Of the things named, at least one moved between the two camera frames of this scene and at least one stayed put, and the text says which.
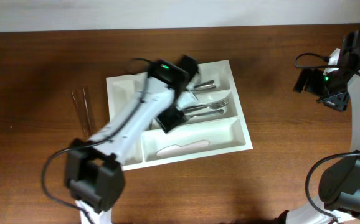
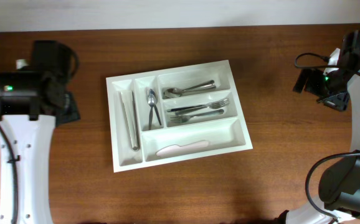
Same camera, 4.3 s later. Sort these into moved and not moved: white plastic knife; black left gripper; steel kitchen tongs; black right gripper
Moved: black left gripper; steel kitchen tongs
Not moved: white plastic knife; black right gripper
